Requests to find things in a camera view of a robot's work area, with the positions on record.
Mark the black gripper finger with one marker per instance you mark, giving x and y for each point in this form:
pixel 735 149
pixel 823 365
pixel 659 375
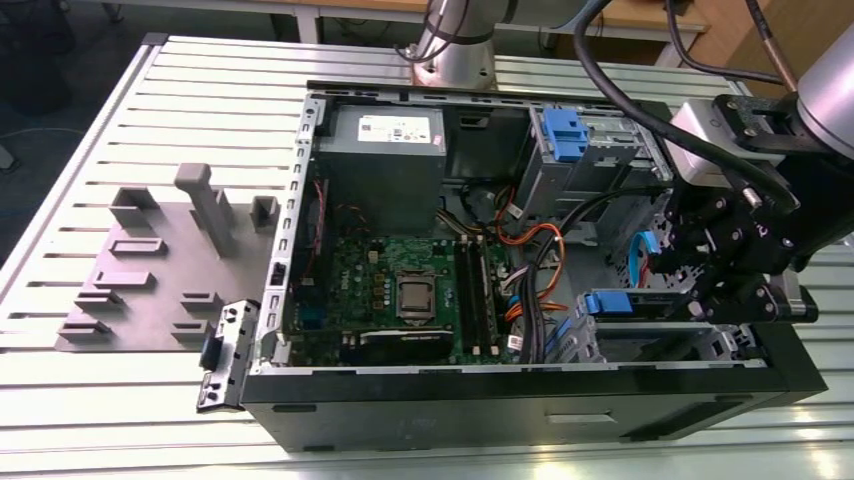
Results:
pixel 735 300
pixel 715 230

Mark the hard disk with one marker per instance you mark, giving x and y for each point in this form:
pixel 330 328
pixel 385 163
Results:
pixel 608 304

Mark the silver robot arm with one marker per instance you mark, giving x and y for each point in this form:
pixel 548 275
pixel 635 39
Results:
pixel 461 60

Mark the silver disk bay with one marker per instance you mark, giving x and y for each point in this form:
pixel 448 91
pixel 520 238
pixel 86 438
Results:
pixel 668 327

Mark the silver drive cage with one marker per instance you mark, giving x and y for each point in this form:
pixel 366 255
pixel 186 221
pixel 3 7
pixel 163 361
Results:
pixel 568 185

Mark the blue plastic drive latch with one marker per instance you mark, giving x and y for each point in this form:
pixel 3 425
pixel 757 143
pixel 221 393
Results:
pixel 564 135

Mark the wooden cabinet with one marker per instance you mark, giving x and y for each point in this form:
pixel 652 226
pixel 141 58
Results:
pixel 735 45

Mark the RAM slot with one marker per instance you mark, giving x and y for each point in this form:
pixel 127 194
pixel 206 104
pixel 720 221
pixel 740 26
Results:
pixel 470 300
pixel 489 310

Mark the wooden desk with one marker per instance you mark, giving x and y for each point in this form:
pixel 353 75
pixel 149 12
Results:
pixel 641 20

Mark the CPU socket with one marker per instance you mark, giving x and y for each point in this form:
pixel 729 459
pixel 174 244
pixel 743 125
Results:
pixel 417 273

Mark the black open PC case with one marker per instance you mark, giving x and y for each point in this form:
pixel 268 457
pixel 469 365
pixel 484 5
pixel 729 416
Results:
pixel 468 410

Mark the silver CPU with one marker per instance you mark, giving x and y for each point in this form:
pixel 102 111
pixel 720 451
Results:
pixel 416 300

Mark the silver power supply unit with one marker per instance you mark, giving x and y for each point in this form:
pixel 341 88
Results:
pixel 381 190

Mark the black graphics card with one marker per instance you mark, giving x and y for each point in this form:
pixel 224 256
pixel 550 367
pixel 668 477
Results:
pixel 401 345

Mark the green motherboard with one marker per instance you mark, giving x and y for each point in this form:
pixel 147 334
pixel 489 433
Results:
pixel 361 260

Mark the black case fan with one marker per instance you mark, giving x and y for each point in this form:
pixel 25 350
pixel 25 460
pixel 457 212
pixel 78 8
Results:
pixel 308 220

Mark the grey parts rack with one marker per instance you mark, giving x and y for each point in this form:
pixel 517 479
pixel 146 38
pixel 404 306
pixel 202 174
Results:
pixel 167 260

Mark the black office chair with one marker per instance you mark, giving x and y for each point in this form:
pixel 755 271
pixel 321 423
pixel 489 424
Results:
pixel 34 50

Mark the silver cylinder wrist camera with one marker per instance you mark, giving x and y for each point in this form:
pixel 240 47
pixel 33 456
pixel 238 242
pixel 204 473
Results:
pixel 801 302

